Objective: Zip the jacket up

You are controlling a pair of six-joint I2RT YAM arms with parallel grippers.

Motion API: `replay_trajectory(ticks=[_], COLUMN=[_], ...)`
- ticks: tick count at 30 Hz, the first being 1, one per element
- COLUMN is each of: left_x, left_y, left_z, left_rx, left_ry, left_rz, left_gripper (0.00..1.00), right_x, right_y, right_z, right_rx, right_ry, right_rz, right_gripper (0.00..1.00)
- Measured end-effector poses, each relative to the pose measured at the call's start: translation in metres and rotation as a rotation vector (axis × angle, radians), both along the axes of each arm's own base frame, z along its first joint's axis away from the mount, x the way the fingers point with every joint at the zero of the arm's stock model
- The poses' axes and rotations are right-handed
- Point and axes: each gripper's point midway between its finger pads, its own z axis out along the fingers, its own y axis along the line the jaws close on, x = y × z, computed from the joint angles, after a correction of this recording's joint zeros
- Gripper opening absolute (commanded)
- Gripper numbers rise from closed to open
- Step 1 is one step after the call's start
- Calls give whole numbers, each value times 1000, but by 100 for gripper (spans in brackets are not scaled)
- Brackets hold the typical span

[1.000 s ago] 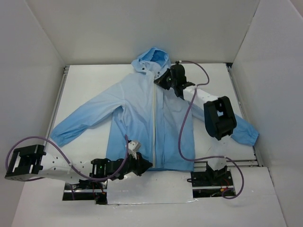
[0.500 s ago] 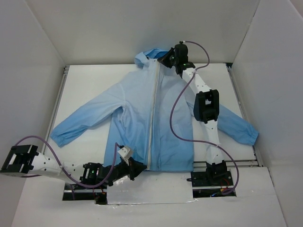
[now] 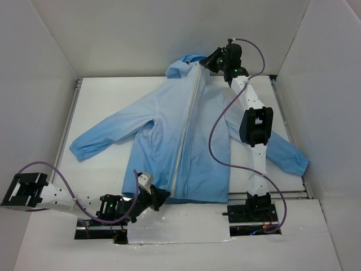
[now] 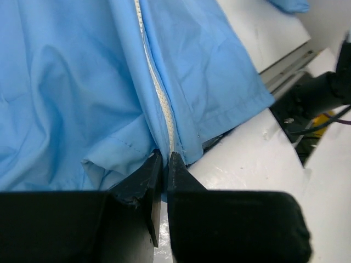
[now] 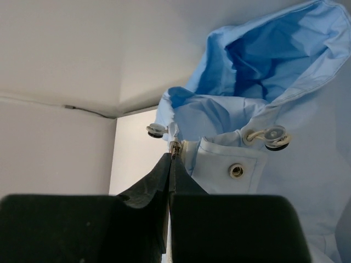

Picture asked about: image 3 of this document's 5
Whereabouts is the light blue hooded jacket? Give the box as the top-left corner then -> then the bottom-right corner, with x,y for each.
69,54 -> 310,204

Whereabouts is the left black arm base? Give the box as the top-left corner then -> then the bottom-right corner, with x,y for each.
74,218 -> 128,244

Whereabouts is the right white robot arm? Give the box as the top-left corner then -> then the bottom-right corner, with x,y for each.
200,38 -> 274,222

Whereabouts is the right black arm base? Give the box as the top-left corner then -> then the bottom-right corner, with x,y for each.
222,193 -> 281,237

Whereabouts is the silver foil-covered panel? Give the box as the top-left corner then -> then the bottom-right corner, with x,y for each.
127,203 -> 232,244

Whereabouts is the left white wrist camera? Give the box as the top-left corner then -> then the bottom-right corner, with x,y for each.
138,172 -> 154,191

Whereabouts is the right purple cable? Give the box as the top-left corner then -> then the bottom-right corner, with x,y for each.
209,38 -> 289,234

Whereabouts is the right aluminium table rail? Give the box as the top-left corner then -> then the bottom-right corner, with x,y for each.
269,75 -> 315,199

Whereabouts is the aluminium table rail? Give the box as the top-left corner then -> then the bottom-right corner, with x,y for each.
227,190 -> 311,200
269,75 -> 315,199
54,78 -> 83,168

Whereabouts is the left aluminium table rail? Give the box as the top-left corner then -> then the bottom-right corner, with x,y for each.
54,78 -> 83,168

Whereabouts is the front aluminium table rail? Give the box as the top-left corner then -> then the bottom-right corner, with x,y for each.
227,190 -> 311,200

